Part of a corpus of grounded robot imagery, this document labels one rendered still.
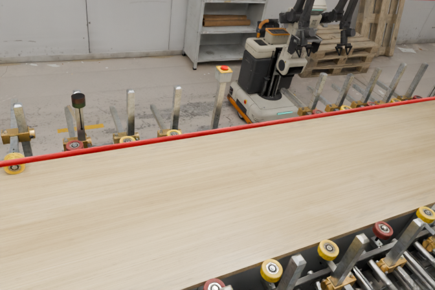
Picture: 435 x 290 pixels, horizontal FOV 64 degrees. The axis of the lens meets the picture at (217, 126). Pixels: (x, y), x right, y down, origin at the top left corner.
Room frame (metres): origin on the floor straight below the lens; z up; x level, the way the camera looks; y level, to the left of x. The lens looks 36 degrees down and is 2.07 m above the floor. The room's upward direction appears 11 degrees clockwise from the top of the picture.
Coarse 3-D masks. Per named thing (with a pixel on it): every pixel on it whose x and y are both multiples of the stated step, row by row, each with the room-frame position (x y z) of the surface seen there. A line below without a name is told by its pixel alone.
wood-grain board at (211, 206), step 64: (256, 128) 1.68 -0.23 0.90; (320, 128) 1.81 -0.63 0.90; (384, 128) 1.95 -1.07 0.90; (0, 192) 0.90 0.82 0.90; (64, 192) 0.96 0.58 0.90; (128, 192) 1.02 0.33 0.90; (192, 192) 1.09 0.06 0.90; (256, 192) 1.16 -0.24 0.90; (320, 192) 1.24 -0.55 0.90; (384, 192) 1.33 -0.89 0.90; (0, 256) 0.64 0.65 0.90; (64, 256) 0.68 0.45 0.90; (128, 256) 0.72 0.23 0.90; (192, 256) 0.77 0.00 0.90; (256, 256) 0.82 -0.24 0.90
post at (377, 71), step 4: (376, 68) 2.36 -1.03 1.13; (380, 68) 2.35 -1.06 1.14; (376, 72) 2.34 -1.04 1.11; (380, 72) 2.35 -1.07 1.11; (372, 76) 2.35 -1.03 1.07; (376, 76) 2.33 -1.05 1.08; (372, 80) 2.34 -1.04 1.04; (376, 80) 2.34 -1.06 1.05; (368, 84) 2.36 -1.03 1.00; (372, 84) 2.33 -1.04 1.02; (368, 88) 2.34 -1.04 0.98; (372, 88) 2.34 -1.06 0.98; (364, 92) 2.36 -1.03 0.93; (368, 92) 2.33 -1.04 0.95; (364, 96) 2.34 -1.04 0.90; (368, 96) 2.34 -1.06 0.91; (364, 100) 2.33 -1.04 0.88
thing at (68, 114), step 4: (64, 108) 1.59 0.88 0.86; (68, 112) 1.55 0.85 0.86; (68, 116) 1.52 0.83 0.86; (68, 120) 1.48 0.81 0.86; (68, 124) 1.45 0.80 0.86; (72, 124) 1.46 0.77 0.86; (68, 128) 1.42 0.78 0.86; (72, 128) 1.42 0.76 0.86; (72, 132) 1.39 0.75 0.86; (72, 136) 1.36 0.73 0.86
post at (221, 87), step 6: (222, 84) 1.71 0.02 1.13; (216, 90) 1.73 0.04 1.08; (222, 90) 1.71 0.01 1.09; (216, 96) 1.72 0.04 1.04; (222, 96) 1.72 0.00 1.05; (216, 102) 1.71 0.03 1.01; (222, 102) 1.72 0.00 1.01; (216, 108) 1.70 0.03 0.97; (216, 114) 1.71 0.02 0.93; (216, 120) 1.71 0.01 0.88; (210, 126) 1.73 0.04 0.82; (216, 126) 1.72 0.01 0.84
